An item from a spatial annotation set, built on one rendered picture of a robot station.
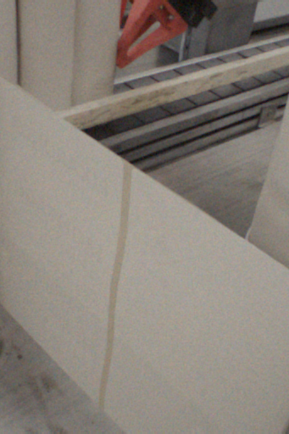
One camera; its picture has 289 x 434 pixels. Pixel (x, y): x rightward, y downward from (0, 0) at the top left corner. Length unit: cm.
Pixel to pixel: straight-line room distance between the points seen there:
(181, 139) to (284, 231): 29
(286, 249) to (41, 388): 17
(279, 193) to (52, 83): 24
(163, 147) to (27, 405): 35
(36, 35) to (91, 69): 7
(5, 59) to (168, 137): 21
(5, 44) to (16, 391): 27
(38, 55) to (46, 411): 29
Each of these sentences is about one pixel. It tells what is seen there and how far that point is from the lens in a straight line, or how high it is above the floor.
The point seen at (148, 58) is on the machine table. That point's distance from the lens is 86.
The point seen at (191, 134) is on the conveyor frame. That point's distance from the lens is 63.
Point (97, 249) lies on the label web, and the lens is 23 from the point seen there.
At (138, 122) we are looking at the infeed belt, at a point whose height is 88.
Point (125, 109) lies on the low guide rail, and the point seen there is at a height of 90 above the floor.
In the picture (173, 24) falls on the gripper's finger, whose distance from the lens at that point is 58.
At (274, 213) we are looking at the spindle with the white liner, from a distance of 36.
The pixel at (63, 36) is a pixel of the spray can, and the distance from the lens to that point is 50.
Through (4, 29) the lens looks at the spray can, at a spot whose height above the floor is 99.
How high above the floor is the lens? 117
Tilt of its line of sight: 38 degrees down
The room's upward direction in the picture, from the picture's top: 8 degrees clockwise
